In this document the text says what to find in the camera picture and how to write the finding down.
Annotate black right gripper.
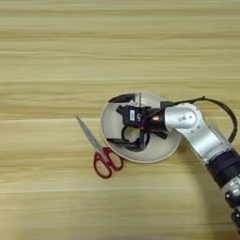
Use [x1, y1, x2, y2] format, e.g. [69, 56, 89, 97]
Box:
[106, 91, 169, 153]

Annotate red handled scissors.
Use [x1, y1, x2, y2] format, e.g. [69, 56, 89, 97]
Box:
[75, 115, 125, 180]

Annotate round beige plate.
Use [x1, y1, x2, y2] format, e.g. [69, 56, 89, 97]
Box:
[99, 90, 184, 165]

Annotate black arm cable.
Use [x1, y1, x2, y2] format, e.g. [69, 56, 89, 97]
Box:
[160, 96, 239, 144]

